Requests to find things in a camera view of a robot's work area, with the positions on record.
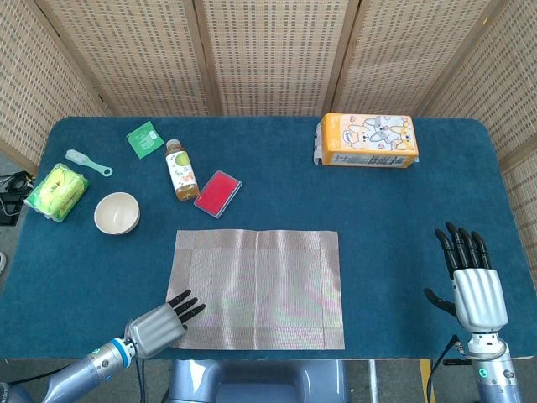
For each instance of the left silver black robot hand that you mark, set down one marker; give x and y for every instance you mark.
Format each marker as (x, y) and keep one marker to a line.
(155, 329)

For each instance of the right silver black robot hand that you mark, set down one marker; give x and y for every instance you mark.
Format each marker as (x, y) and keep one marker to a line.
(480, 300)

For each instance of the beige woven placemat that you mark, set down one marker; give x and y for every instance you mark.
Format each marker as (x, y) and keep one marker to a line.
(268, 289)

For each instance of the white bowl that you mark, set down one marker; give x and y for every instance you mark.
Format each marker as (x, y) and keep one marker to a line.
(116, 213)

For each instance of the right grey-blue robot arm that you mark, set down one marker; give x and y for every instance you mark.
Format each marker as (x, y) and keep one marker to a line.
(497, 373)

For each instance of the grey-blue robot torso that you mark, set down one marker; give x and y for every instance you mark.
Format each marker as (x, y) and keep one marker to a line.
(256, 384)

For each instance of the blue felt table cover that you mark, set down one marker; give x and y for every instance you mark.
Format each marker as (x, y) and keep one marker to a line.
(377, 235)

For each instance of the white metal table leg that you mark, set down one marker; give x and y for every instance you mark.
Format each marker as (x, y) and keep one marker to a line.
(373, 382)

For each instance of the red pad clear case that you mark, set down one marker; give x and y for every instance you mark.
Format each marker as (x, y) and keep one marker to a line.
(217, 194)

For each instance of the amber juice bottle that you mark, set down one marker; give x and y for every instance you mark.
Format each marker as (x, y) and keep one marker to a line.
(182, 172)

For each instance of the green yellow tissue pack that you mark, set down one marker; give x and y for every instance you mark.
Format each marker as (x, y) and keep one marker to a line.
(56, 192)

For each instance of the mint green brush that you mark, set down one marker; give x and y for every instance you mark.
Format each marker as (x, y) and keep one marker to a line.
(86, 162)

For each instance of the green square sachet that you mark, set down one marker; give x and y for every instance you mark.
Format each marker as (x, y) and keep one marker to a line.
(145, 139)

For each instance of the orange cartoon tissue pack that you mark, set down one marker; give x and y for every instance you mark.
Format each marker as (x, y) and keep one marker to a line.
(369, 138)

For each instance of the black devices on floor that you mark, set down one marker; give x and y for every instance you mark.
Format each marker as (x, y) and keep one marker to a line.
(12, 189)

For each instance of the woven bamboo folding screen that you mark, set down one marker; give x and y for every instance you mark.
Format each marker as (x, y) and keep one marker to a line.
(272, 54)

